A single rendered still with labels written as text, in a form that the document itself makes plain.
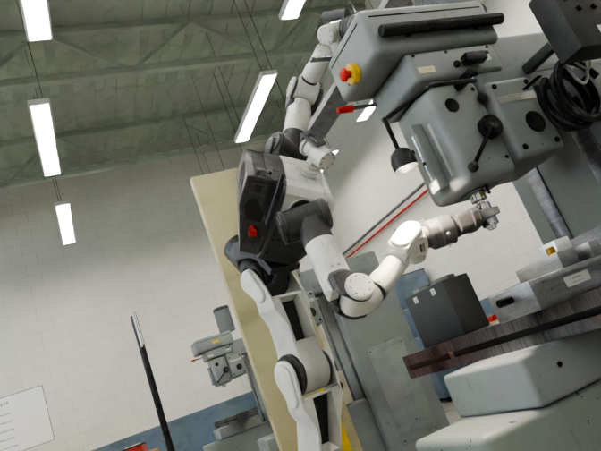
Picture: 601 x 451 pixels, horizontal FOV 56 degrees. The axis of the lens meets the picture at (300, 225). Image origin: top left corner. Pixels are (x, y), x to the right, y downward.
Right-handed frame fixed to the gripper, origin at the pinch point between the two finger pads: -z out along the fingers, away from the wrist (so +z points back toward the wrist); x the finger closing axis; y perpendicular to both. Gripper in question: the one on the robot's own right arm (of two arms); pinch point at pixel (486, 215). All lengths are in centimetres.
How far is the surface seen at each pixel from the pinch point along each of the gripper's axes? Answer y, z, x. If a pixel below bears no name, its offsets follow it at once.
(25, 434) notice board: -45, 550, 746
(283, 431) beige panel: 46, 92, 147
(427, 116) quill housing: -31.7, 6.8, -8.5
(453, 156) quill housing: -17.0, 5.2, -11.0
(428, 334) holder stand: 26, 22, 40
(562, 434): 56, 13, -23
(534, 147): -13.3, -19.4, -4.8
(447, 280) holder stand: 11.6, 11.6, 26.6
